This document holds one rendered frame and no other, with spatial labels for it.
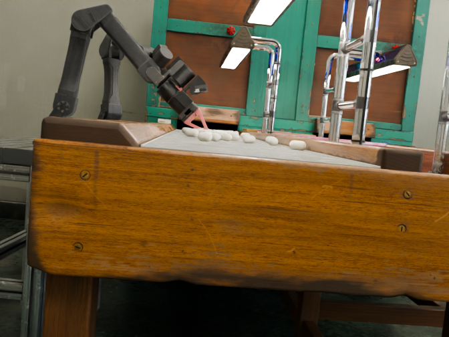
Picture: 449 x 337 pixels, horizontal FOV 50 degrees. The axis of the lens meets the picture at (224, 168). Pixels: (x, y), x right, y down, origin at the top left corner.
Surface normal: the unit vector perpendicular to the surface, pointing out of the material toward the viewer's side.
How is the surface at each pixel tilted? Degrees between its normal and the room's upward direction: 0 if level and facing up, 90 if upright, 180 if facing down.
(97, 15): 90
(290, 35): 90
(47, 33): 90
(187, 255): 90
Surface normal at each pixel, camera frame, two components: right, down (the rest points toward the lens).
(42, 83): -0.02, 0.08
